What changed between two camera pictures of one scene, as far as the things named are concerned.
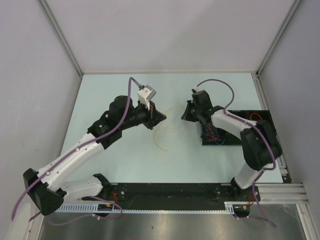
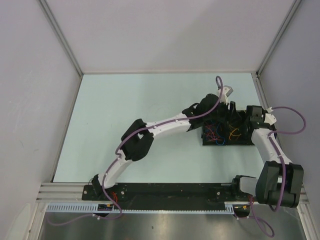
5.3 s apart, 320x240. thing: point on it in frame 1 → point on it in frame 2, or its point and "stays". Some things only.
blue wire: [220, 136] stays
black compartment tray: [214, 135] stays
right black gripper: [186, 115] → [245, 122]
